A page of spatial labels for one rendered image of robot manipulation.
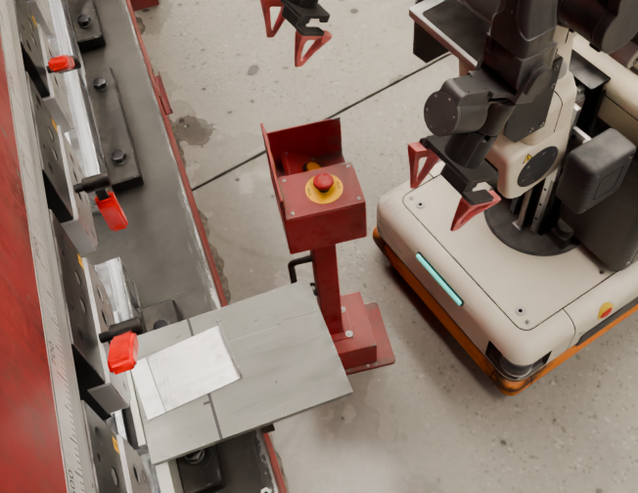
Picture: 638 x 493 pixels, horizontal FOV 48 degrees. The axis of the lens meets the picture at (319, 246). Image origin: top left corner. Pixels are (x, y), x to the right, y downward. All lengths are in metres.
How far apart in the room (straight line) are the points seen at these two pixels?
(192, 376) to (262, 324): 0.12
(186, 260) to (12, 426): 0.79
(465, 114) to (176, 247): 0.55
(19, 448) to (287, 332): 0.57
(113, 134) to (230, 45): 1.57
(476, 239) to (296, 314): 1.01
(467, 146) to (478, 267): 0.91
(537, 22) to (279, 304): 0.48
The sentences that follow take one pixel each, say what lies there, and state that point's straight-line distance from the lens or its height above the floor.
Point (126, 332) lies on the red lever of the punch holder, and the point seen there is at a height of 1.27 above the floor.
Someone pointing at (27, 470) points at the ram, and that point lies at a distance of 0.45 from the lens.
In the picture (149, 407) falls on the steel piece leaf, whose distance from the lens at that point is 0.96.
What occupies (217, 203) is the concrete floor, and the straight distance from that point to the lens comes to 2.38.
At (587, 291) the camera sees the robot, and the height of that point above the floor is 0.28.
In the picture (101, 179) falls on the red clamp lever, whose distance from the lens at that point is 0.84.
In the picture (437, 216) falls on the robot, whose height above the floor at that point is 0.28.
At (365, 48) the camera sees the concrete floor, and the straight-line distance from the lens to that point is 2.82.
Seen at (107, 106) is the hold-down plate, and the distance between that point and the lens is 1.43.
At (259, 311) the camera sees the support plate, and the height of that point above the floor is 1.00.
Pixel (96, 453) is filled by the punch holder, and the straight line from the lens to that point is 0.59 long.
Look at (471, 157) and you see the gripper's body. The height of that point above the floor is 1.10.
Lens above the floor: 1.86
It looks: 56 degrees down
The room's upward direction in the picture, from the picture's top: 7 degrees counter-clockwise
